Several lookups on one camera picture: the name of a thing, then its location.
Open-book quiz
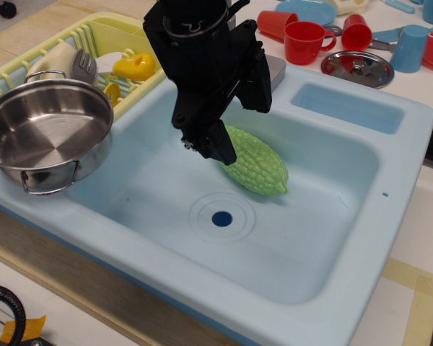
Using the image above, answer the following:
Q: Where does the red tumbler lying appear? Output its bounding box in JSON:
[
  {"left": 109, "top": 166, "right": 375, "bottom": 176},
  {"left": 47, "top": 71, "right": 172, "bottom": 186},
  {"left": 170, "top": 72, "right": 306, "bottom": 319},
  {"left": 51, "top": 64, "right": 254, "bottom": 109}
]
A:
[
  {"left": 341, "top": 14, "right": 372, "bottom": 50},
  {"left": 257, "top": 11, "right": 299, "bottom": 42}
]

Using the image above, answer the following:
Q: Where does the black braided cable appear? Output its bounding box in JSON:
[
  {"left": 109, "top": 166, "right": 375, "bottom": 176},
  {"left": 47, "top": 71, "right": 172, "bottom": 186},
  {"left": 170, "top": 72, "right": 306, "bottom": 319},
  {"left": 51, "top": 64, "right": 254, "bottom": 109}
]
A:
[{"left": 0, "top": 285, "right": 26, "bottom": 346}]

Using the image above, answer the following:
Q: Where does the red cup with handle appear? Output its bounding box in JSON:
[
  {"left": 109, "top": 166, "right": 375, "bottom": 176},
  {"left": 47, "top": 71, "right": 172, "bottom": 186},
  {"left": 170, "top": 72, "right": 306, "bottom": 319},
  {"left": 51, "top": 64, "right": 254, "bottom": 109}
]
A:
[{"left": 284, "top": 21, "right": 337, "bottom": 66}]

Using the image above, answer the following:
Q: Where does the red tumbler lying left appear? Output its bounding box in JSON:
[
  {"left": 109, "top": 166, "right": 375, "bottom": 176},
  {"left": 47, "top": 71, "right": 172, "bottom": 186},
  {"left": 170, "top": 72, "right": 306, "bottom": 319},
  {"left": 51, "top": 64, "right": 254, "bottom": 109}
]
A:
[{"left": 257, "top": 11, "right": 299, "bottom": 42}]

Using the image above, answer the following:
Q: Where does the stainless steel pot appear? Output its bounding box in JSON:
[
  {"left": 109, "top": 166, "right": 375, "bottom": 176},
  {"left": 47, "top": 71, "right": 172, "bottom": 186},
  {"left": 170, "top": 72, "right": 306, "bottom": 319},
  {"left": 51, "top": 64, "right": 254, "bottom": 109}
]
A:
[{"left": 0, "top": 76, "right": 114, "bottom": 195}]

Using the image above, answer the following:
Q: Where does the cream plastic cup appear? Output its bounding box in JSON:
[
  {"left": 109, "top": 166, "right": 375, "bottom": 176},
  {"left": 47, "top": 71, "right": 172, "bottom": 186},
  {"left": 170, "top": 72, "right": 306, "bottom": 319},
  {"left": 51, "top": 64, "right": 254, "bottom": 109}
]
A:
[{"left": 25, "top": 42, "right": 77, "bottom": 82}]

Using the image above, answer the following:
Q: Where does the grey toy faucet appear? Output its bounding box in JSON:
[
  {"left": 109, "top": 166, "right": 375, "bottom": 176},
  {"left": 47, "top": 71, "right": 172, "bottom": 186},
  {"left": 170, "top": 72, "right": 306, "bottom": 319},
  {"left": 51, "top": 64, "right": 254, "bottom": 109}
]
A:
[{"left": 266, "top": 56, "right": 287, "bottom": 91}]

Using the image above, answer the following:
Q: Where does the blue plastic plate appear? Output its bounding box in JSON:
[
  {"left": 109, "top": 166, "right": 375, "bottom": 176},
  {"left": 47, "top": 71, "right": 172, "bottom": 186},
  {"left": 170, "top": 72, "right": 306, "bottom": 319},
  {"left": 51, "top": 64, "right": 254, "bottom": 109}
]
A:
[{"left": 274, "top": 0, "right": 337, "bottom": 26}]

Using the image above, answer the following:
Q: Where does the blue plastic knife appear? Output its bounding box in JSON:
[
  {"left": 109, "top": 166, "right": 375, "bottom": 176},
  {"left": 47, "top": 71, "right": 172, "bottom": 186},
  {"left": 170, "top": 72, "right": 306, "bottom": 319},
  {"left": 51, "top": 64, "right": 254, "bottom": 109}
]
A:
[{"left": 372, "top": 27, "right": 403, "bottom": 43}]

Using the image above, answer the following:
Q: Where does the yellow tape piece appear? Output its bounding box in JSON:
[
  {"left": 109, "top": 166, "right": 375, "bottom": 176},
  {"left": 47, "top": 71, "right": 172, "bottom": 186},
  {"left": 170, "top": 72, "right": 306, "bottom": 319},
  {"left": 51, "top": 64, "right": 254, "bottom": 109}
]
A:
[{"left": 0, "top": 315, "right": 47, "bottom": 345}]

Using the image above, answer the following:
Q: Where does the blue plastic tumbler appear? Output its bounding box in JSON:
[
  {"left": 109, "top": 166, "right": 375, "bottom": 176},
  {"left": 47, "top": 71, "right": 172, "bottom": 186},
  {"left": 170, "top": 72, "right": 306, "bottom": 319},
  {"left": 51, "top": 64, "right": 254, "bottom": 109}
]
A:
[{"left": 390, "top": 25, "right": 429, "bottom": 74}]

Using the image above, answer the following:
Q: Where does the black caster wheel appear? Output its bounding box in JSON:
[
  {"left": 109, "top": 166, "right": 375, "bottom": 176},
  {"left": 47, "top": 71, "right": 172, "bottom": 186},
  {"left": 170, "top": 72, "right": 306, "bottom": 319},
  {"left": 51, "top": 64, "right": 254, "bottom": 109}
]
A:
[{"left": 0, "top": 0, "right": 17, "bottom": 19}]

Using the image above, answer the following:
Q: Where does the steel pot lid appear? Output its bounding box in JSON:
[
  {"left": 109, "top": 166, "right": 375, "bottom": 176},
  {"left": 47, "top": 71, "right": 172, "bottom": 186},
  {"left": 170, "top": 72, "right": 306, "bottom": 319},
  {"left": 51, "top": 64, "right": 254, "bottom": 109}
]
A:
[{"left": 320, "top": 50, "right": 394, "bottom": 89}]

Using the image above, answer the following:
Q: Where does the red tumbler lying right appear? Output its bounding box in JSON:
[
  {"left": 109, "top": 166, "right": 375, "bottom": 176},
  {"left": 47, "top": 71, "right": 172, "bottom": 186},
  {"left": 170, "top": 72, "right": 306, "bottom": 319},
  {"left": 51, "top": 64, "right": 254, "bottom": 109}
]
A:
[{"left": 341, "top": 14, "right": 372, "bottom": 50}]

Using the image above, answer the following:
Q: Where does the green bumpy toy squash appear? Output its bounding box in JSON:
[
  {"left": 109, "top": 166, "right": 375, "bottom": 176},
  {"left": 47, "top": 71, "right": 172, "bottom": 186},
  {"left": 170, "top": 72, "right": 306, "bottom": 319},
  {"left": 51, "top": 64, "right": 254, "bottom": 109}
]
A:
[{"left": 220, "top": 126, "right": 289, "bottom": 195}]

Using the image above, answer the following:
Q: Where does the light blue toy sink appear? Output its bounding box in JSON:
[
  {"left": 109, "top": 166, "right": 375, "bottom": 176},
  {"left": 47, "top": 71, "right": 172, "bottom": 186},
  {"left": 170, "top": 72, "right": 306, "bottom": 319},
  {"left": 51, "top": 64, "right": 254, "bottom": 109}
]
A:
[{"left": 0, "top": 66, "right": 433, "bottom": 345}]

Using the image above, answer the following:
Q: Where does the yellow dish drying rack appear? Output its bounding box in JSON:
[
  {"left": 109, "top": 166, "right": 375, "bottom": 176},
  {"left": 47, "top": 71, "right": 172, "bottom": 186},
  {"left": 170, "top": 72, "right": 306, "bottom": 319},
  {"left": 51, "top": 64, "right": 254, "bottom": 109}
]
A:
[{"left": 0, "top": 12, "right": 165, "bottom": 118}]

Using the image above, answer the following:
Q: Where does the small yellow toy disc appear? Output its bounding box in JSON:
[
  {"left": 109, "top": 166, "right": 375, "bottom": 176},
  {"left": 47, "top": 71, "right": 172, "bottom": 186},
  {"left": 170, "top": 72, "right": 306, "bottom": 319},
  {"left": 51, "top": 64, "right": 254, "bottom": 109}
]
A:
[{"left": 103, "top": 82, "right": 121, "bottom": 107}]

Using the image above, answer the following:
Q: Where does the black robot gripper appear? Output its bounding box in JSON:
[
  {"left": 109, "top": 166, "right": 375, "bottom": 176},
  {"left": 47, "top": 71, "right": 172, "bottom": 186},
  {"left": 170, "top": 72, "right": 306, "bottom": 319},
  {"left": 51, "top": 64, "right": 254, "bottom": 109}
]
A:
[{"left": 143, "top": 1, "right": 272, "bottom": 166}]

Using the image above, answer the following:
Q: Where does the yellow toy corn piece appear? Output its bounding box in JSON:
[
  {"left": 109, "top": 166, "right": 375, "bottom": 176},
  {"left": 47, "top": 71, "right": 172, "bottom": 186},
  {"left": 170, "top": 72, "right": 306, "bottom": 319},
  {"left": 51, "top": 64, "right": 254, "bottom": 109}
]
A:
[{"left": 113, "top": 53, "right": 156, "bottom": 81}]

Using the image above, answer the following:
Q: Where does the cream plastic toy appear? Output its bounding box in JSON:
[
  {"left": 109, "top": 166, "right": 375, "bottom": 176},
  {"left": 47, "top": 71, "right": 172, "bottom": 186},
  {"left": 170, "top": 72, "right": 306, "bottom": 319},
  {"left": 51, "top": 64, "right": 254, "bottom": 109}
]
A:
[{"left": 328, "top": 0, "right": 371, "bottom": 16}]

